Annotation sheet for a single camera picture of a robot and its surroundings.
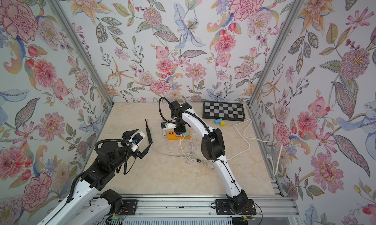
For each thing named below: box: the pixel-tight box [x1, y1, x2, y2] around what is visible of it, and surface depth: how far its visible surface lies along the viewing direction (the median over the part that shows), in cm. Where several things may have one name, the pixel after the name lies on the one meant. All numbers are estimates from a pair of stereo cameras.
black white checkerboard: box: [202, 100, 246, 122], surface depth 113 cm
